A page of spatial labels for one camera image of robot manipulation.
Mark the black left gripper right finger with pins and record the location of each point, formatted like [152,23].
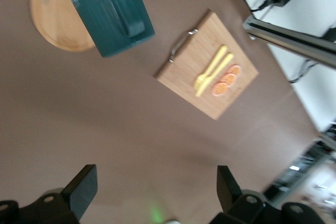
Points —
[229,195]

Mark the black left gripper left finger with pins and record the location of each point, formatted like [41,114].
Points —
[78,195]

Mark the dark green mug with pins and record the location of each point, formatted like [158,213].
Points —
[105,24]

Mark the wooden cup rack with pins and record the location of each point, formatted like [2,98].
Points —
[52,24]

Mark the brown table cover mat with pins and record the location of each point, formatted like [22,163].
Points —
[78,116]

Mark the bamboo cutting board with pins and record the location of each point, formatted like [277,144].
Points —
[189,98]

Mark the toy orange slice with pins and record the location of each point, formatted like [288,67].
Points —
[235,69]
[219,89]
[229,79]

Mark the yellow plastic knife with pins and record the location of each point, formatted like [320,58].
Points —
[226,62]

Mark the yellow plastic fork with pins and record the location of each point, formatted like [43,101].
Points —
[216,57]

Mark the aluminium stand post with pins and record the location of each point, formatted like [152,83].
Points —
[288,43]

